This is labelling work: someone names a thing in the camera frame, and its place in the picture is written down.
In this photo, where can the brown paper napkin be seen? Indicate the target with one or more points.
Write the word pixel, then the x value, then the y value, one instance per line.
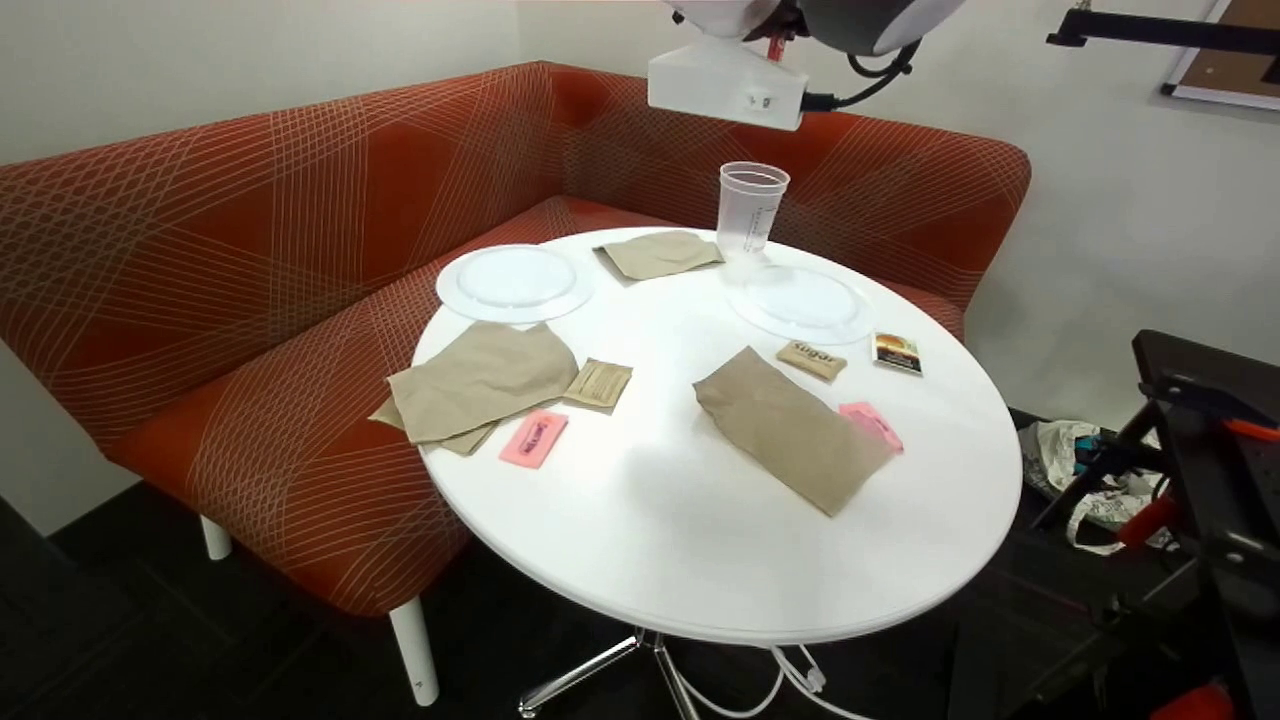
pixel 483 383
pixel 787 434
pixel 662 254
pixel 465 436

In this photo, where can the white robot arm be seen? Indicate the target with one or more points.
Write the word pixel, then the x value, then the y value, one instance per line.
pixel 880 22

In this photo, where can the red patterned corner sofa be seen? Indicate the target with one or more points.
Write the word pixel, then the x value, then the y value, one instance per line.
pixel 240 294

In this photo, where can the pink sweetener packet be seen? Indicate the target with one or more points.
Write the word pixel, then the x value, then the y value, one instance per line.
pixel 872 426
pixel 534 443

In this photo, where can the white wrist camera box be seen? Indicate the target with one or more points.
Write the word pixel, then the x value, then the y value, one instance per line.
pixel 725 83

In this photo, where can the small white plate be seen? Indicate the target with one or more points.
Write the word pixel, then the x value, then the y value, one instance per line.
pixel 804 306

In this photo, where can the large white plate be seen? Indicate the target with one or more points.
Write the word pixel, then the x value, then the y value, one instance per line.
pixel 513 281

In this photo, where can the framed wall board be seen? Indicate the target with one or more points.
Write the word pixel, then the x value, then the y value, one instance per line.
pixel 1234 74

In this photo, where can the black robot mounting cart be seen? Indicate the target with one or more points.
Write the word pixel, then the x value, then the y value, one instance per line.
pixel 1203 533

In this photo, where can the white teal bag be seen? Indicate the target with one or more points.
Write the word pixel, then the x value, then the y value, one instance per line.
pixel 1066 452

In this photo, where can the small brown sugar packet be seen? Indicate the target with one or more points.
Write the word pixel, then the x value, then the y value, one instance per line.
pixel 810 363
pixel 597 385

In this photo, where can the black overhead bar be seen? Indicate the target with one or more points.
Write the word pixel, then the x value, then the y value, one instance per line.
pixel 1160 29

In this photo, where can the clear plastic cup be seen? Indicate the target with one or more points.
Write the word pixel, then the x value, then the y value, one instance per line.
pixel 748 212

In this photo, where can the black orange tea bag packet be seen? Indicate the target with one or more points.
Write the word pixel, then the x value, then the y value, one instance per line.
pixel 899 354

